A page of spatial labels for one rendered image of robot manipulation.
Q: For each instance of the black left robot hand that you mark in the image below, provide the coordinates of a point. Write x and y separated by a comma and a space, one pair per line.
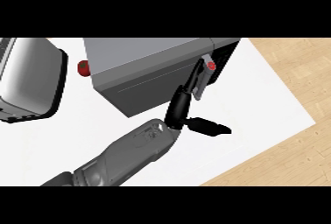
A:
179, 109

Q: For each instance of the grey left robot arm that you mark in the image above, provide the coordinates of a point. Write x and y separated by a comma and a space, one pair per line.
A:
124, 154

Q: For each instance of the dark grey microwave door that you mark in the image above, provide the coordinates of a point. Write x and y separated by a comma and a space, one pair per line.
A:
137, 90

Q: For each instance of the grey microwave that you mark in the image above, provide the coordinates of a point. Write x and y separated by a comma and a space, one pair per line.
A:
142, 52

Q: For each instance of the red round button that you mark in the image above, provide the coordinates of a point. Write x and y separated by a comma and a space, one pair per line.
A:
211, 66

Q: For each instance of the red tomato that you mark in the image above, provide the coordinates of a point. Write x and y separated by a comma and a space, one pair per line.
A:
82, 68

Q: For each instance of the silver and black toaster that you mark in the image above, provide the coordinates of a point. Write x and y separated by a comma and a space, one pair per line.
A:
29, 75

